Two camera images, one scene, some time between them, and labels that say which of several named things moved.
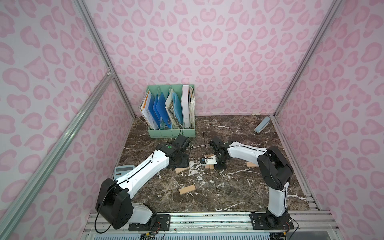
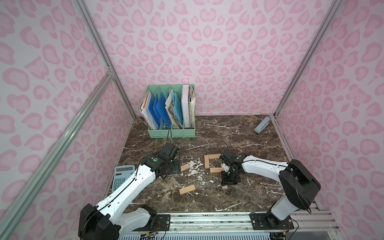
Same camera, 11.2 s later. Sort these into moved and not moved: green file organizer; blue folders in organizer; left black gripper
Moved: left black gripper
Not moved: green file organizer; blue folders in organizer
